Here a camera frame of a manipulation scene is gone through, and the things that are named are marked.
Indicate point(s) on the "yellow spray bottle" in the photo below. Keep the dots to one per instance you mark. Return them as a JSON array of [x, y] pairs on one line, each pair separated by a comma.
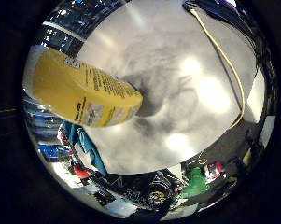
[[81, 90]]

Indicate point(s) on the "teal cloth with white stripes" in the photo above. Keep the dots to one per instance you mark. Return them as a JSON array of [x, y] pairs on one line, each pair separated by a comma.
[[91, 149]]

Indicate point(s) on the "red bag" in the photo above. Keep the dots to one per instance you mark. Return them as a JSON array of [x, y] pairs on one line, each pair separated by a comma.
[[81, 171]]

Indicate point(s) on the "green bag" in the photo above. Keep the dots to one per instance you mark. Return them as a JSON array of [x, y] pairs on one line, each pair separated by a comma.
[[195, 183]]

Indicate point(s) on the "red and white object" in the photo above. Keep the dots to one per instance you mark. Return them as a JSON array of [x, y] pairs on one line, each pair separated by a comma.
[[215, 169]]

